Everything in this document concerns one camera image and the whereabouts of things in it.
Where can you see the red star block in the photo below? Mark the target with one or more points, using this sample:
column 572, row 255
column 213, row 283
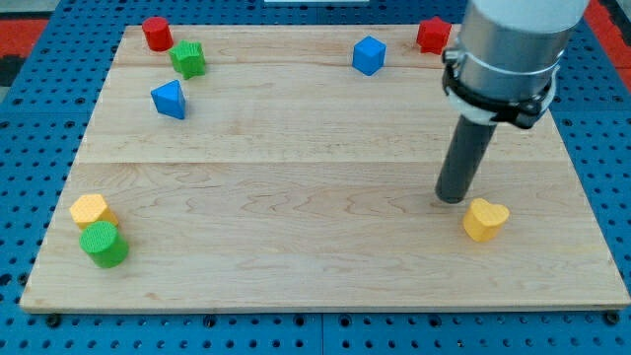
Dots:
column 433, row 35

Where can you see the yellow hexagon block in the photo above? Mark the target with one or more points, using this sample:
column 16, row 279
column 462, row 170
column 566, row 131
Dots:
column 91, row 208

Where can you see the blue triangle block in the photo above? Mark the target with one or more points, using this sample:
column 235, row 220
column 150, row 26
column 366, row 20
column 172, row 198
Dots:
column 169, row 99

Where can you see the green star block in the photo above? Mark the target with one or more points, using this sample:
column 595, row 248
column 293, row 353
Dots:
column 188, row 59

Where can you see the red cylinder block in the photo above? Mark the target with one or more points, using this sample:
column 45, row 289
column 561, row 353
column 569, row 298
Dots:
column 157, row 33

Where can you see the yellow heart block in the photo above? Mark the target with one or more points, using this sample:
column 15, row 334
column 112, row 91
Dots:
column 483, row 220

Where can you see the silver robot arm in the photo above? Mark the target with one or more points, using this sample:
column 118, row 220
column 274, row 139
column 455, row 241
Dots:
column 501, row 68

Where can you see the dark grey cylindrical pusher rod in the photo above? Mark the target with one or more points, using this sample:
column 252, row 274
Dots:
column 466, row 151

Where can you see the green cylinder block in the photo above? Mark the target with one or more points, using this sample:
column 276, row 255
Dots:
column 103, row 244

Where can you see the wooden board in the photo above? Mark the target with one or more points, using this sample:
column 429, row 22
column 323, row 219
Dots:
column 296, row 183

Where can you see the blue cube block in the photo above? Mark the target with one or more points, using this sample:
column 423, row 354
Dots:
column 369, row 55

